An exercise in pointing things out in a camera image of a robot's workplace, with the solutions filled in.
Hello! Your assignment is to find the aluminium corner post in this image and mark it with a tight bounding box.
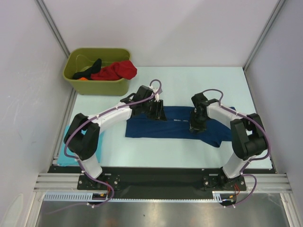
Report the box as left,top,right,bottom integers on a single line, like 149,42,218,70
34,0,70,58
242,0,287,73

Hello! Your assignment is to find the left aluminium corner post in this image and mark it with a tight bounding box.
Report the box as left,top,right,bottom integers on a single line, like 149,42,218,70
34,0,70,58

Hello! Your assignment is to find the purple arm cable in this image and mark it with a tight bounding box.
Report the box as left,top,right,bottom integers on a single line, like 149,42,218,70
46,79,164,211
201,88,272,210

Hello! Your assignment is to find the aluminium frame rail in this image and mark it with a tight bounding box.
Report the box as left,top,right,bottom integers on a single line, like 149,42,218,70
34,173,293,193

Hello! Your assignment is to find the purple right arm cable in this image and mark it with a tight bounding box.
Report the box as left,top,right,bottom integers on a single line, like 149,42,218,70
201,88,272,210

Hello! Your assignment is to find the right aluminium corner post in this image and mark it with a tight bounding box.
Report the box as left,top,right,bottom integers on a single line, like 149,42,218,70
242,0,287,73

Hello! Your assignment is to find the olive green plastic bin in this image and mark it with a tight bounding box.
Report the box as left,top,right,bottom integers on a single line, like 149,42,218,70
63,47,131,96

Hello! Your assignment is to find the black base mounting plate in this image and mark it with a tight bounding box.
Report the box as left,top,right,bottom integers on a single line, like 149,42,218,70
47,165,251,198

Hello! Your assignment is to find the red t shirt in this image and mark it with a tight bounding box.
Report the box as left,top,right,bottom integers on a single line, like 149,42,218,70
91,60,137,81

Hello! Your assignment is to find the navy blue t shirt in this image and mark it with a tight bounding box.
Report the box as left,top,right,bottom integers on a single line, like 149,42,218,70
125,106,232,148

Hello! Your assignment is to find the black garment in bin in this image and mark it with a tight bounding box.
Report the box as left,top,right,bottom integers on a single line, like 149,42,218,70
72,59,102,80

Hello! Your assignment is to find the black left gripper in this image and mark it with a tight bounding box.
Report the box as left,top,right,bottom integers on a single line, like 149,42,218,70
141,99,167,122

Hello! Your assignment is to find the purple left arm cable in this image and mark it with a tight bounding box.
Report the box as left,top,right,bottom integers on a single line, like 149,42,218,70
46,79,164,211

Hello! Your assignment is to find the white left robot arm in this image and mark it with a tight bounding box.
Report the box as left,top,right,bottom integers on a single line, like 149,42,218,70
63,85,166,189

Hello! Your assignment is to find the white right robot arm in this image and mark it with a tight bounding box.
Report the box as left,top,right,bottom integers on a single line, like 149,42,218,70
189,92,270,191

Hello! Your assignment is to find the white slotted cable duct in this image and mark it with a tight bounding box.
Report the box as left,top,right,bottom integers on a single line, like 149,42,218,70
43,192,235,203

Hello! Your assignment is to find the orange garment in bin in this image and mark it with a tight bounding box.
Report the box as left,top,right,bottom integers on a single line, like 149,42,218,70
78,77,88,81

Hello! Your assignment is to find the folded turquoise t shirt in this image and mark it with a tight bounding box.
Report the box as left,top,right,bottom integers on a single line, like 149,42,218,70
57,132,104,167

